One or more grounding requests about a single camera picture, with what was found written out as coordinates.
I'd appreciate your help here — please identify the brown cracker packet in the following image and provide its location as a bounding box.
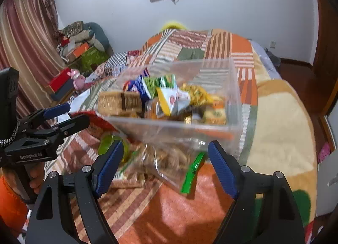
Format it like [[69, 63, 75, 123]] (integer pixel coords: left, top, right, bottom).
[[98, 91, 143, 118]]

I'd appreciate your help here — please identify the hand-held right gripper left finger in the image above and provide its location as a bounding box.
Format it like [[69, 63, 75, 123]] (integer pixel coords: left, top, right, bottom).
[[25, 140, 125, 244]]

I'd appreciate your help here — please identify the lime green snack packet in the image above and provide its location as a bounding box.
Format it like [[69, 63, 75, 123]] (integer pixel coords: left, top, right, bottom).
[[98, 132, 131, 166]]

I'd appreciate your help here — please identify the person's left hand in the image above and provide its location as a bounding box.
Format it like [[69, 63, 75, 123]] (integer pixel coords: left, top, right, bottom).
[[28, 163, 46, 197]]

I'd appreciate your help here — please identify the light blue cloth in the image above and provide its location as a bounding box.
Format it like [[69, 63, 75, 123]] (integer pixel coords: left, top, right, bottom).
[[67, 93, 91, 114]]

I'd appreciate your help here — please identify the clear orange snack packet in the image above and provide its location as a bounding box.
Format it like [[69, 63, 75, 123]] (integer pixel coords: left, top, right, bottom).
[[144, 99, 169, 120]]

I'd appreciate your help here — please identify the yellow round object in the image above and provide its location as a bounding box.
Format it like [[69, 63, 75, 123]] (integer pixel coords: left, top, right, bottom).
[[161, 21, 187, 31]]

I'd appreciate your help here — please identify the striped red curtain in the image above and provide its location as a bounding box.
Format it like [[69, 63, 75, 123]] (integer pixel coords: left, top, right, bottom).
[[0, 0, 66, 118]]

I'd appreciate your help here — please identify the clear nut bag green clip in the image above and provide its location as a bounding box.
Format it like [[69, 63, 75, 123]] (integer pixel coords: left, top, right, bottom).
[[129, 144, 206, 194]]

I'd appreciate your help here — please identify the pile of cushions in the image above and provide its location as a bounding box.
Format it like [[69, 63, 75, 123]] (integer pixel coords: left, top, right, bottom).
[[57, 22, 110, 52]]

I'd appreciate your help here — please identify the green pea snack packet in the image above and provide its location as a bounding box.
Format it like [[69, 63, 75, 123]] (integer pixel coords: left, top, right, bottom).
[[143, 74, 178, 97]]

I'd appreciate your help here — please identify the dark bag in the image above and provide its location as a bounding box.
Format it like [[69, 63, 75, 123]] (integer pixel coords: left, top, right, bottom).
[[265, 49, 282, 67]]

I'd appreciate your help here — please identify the red snack packet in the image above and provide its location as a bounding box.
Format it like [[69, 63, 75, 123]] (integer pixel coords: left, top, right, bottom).
[[70, 110, 119, 139]]

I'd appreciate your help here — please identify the wooden door frame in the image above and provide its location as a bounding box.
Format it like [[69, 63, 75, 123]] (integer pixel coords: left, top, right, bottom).
[[312, 0, 338, 118]]

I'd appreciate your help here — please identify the clear plastic storage box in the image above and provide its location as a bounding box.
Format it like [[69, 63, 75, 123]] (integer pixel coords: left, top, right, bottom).
[[95, 58, 243, 160]]

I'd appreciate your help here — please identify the pink plush toy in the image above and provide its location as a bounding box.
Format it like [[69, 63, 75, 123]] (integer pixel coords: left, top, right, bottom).
[[69, 68, 86, 90]]

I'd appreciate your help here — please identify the green box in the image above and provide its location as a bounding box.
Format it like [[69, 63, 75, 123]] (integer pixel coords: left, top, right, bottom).
[[79, 47, 109, 73]]

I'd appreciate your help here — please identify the white door with stickers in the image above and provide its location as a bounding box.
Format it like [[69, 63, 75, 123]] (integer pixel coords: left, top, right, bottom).
[[315, 113, 338, 218]]

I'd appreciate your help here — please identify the person's left forearm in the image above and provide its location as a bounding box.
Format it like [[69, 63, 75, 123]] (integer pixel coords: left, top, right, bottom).
[[0, 174, 29, 231]]

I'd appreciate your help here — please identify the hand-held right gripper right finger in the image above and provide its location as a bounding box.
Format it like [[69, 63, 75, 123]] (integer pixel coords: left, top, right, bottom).
[[207, 140, 304, 244]]

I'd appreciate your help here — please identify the red box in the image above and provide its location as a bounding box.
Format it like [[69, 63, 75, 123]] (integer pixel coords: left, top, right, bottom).
[[49, 69, 73, 91]]

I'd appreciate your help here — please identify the white and yellow snack packet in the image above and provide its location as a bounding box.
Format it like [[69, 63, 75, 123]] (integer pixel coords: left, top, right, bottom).
[[156, 87, 191, 116]]

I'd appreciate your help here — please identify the black box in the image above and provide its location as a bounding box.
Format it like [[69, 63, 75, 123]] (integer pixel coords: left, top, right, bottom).
[[51, 83, 76, 102]]

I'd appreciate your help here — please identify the orange box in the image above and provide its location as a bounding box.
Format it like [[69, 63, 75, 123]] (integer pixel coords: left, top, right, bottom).
[[66, 43, 91, 58]]

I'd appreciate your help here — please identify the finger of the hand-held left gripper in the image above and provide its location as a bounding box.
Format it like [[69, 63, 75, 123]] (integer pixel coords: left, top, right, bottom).
[[18, 113, 91, 145], [16, 103, 71, 135]]

